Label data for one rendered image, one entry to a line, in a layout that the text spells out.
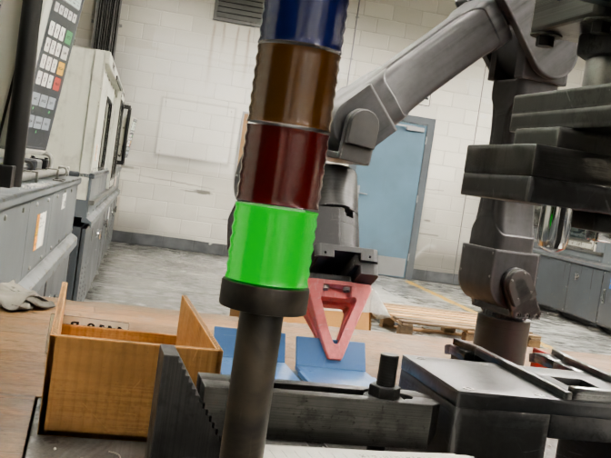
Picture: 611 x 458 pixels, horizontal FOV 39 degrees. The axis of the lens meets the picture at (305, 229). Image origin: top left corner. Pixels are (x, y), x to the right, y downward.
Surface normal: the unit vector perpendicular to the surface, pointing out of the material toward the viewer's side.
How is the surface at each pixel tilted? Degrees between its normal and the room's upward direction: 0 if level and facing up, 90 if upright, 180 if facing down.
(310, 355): 60
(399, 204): 90
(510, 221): 80
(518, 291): 90
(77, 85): 90
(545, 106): 90
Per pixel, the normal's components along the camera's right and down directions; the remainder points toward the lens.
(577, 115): -0.96, -0.13
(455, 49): 0.35, 0.07
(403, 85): 0.51, -0.06
